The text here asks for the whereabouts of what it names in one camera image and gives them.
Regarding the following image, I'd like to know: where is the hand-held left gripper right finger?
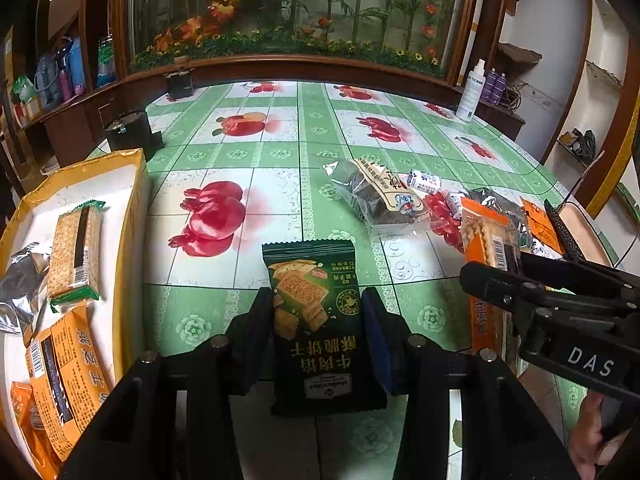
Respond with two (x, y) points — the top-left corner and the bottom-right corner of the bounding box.
(361, 286), (571, 480)

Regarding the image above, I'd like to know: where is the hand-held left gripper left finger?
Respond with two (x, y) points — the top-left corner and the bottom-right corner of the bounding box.
(59, 286), (277, 480)

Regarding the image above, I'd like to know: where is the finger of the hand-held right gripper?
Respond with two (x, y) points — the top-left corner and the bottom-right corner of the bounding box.
(520, 252), (640, 296)
(460, 261), (636, 321)

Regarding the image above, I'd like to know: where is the long orange cracker packet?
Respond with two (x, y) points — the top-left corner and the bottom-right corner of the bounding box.
(460, 197), (531, 377)

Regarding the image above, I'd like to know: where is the dark green cracker packet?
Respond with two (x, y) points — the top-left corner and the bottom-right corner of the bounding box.
(262, 239), (388, 417)

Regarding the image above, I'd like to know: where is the yellow cardboard box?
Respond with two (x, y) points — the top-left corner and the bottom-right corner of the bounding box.
(0, 148), (151, 480)

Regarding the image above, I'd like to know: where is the green-edged cracker packet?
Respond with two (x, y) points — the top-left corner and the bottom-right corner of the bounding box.
(47, 201), (107, 307)

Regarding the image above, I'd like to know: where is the orange sandwich cracker packet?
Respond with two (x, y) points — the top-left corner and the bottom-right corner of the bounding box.
(25, 307), (113, 461)

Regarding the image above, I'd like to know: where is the silver foil packet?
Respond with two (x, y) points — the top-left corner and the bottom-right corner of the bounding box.
(0, 242), (53, 336)

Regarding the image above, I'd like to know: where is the small orange snack packet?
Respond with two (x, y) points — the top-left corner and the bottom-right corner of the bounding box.
(10, 381), (61, 480)

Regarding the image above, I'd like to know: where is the person's right hand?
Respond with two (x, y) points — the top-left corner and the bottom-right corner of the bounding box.
(569, 392), (632, 466)

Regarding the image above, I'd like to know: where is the flat orange snack packet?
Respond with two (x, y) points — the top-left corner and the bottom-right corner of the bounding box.
(520, 197), (566, 256)

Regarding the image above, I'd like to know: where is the black foil snack packet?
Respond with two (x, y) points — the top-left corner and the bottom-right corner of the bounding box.
(470, 187), (533, 251)

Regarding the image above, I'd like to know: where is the white-blue candy packet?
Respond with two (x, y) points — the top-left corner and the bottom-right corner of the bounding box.
(406, 169), (441, 195)

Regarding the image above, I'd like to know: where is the clear dark seaweed packet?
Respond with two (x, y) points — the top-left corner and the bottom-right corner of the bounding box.
(324, 157), (436, 236)

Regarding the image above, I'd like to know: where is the white spray bottle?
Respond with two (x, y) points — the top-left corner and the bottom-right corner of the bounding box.
(456, 58), (487, 123)

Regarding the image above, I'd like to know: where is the green fruit-print tablecloth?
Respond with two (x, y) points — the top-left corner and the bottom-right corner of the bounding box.
(85, 80), (616, 480)

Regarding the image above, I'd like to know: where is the brown wooden slab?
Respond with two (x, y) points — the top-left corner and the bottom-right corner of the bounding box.
(497, 42), (543, 66)

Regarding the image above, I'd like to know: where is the large black desk holder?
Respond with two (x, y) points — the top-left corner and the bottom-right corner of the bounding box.
(104, 109), (165, 163)

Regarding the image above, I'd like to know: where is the small black desk holder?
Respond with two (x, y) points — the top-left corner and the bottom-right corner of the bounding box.
(165, 64), (196, 101)

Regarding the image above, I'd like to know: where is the wooden display cabinet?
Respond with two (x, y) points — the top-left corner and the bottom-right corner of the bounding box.
(0, 0), (528, 171)

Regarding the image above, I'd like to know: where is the green-white bag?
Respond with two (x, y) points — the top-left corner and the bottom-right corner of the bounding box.
(96, 37), (117, 88)

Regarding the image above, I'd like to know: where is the blue bottle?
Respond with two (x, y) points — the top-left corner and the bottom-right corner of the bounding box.
(67, 37), (86, 96)

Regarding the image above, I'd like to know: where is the artificial flower display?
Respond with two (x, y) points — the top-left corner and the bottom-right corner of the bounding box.
(127, 0), (473, 78)

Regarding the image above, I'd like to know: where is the light green packet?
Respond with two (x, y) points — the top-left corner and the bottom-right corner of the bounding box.
(12, 75), (38, 106)

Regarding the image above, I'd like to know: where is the black oval wire basket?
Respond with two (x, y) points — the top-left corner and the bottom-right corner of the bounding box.
(544, 152), (616, 267)

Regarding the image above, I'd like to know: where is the black strap bundle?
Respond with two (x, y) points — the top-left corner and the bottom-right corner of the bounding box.
(557, 129), (598, 161)

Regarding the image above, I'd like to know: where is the tangled dark cable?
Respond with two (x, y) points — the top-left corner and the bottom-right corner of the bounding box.
(506, 80), (533, 111)

